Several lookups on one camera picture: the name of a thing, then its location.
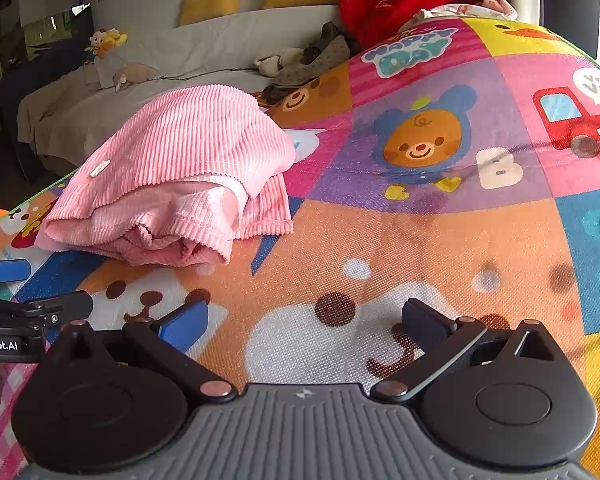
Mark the dark blue upholstered furniture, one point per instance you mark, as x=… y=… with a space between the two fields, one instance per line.
x=10 y=95

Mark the glass aquarium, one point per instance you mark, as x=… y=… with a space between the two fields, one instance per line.
x=45 y=30

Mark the sofa with pale cover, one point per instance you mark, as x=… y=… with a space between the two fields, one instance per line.
x=80 y=115

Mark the yellow and white plush toy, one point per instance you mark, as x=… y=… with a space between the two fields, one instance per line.
x=105 y=41

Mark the pink and white clothes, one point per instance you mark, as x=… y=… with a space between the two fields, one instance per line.
x=460 y=9

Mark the colourful printed play mat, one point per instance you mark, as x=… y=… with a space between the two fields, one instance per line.
x=430 y=240

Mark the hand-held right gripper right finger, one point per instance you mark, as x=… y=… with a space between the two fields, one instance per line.
x=425 y=325

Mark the pale pink plush toy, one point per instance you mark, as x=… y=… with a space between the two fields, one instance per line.
x=135 y=74

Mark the grey brown cloth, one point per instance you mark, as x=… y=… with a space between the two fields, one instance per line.
x=320 y=60

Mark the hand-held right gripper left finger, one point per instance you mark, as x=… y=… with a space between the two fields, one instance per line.
x=185 y=326

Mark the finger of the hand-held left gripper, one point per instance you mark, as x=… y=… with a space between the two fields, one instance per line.
x=5 y=271
x=65 y=306

